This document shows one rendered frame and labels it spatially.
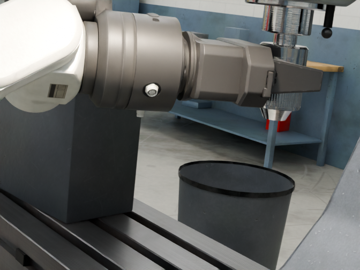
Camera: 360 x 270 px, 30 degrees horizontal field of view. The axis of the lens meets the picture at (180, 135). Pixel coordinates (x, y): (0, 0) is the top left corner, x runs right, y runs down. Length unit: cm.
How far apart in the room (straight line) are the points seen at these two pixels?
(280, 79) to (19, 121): 49
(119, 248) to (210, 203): 169
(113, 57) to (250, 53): 12
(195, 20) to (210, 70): 686
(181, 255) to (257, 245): 176
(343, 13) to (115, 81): 549
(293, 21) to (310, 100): 558
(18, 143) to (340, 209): 48
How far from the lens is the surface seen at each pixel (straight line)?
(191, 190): 259
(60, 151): 93
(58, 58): 55
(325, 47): 611
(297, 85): 64
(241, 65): 60
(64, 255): 83
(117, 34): 58
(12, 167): 104
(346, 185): 103
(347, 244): 98
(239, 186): 297
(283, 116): 66
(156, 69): 58
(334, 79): 587
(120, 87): 58
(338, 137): 601
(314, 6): 62
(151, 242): 90
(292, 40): 65
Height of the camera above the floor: 130
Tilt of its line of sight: 11 degrees down
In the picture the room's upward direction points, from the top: 6 degrees clockwise
